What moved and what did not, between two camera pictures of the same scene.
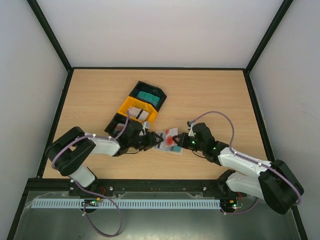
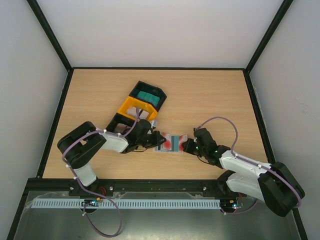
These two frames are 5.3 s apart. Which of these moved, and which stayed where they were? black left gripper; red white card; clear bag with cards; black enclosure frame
Moved: clear bag with cards; red white card
Stayed: black enclosure frame; black left gripper
